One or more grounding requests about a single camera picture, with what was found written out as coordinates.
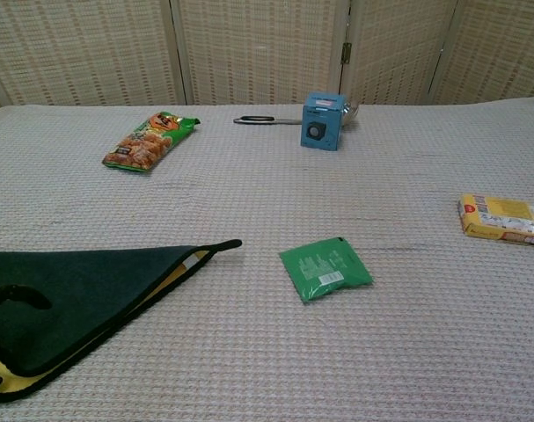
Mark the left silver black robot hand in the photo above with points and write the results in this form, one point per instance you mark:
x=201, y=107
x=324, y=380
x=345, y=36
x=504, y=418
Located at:
x=18, y=294

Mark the beige woven folding screen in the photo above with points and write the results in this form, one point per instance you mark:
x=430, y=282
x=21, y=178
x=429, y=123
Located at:
x=258, y=48

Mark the green foil sachet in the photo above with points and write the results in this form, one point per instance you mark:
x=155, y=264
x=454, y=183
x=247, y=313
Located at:
x=324, y=268

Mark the yellow flat food box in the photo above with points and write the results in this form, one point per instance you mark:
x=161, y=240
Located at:
x=504, y=220

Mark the green orange snack bag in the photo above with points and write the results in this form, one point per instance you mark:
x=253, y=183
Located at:
x=145, y=143

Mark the brass screen hinge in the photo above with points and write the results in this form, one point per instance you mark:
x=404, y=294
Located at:
x=346, y=52

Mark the small blue cardboard box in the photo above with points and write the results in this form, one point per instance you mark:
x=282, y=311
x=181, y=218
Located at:
x=321, y=127

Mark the white woven tablecloth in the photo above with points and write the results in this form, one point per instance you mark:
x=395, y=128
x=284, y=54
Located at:
x=258, y=198

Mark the yellow cloth with black trim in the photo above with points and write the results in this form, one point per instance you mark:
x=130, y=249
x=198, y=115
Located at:
x=95, y=290

